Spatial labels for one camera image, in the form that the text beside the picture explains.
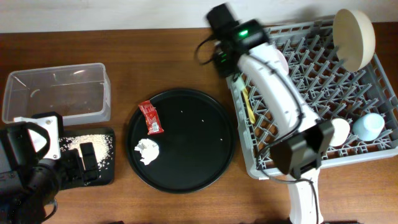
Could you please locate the rice grains pile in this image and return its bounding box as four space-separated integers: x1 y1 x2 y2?
59 134 114 170

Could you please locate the cream shallow bowl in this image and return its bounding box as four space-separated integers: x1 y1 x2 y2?
333 9 376 72

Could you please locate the black rectangular tray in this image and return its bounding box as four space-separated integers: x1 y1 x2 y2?
58 128 116 190

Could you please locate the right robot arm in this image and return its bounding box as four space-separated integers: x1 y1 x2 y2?
206 3 335 223

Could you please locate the yellow plastic knife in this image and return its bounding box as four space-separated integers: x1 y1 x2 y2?
242 88 256 124

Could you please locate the grey dishwasher rack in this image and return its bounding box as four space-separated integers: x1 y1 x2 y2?
226 20 397 180

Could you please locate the red sauce packet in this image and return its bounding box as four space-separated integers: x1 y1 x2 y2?
139 100 164 135

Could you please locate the white cup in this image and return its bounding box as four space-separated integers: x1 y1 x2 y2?
330 118 350 147

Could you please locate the clear plastic bin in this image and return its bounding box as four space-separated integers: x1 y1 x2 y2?
2 63 111 126

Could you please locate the light green plastic knife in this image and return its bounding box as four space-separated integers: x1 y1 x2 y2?
234 76 246 91

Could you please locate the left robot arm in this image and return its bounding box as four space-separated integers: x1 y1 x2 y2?
1 122 100 223

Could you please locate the pink bowl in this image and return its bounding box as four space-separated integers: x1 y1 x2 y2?
276 50 289 74

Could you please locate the white napkin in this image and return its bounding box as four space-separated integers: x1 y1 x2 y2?
134 139 160 166

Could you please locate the round black serving tray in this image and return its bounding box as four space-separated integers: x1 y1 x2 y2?
125 89 236 194

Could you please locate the light blue cup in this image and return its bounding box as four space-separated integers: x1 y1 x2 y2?
353 113 385 141

